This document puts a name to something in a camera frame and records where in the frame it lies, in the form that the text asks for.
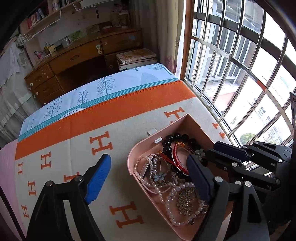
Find red cord bracelet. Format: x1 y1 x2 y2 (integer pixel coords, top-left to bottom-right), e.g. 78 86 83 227
158 141 193 175

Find silver leaf pearl hairpiece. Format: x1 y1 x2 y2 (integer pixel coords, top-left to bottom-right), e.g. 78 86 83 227
177 187 209 219

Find blue flower pearl brooch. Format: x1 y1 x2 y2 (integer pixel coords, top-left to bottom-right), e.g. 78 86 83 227
151 157 170 186

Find black bead bracelet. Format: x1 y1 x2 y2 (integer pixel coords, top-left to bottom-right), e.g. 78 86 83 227
162 132 204 179

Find white pearl bracelet gold charm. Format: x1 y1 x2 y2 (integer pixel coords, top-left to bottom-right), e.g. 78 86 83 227
165 182 209 226

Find long small pearl necklace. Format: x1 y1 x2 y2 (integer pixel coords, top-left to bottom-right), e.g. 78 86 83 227
133 156 179 204

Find silver ring red charm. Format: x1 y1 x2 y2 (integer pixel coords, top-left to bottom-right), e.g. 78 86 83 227
139 162 150 179

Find pink rectangular storage box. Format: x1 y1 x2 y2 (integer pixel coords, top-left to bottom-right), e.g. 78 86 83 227
126 113 233 241

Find orange grey H blanket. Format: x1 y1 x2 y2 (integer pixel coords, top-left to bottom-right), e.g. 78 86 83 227
15 81 229 240

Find pink bed sheet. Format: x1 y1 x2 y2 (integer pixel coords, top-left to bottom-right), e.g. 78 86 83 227
1 139 27 236

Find metal window grille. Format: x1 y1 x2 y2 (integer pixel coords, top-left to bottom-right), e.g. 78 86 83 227
182 1 295 147

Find blue white tree sheet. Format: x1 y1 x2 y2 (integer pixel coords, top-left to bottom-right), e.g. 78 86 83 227
18 63 177 142

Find wooden desk with drawers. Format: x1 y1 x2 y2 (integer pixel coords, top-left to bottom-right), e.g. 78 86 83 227
25 28 143 105

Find white lace covered furniture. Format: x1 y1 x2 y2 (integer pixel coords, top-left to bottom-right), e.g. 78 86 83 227
0 42 41 148

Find stack of books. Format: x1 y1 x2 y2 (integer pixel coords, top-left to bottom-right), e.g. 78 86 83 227
116 48 158 71

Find beige curtain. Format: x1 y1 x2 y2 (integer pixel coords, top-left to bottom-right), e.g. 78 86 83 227
134 1 185 73

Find white mug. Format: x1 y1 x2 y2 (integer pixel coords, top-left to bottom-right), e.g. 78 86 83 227
61 37 72 48

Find wooden bookshelf with books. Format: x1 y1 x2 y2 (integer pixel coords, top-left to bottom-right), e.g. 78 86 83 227
20 1 134 66

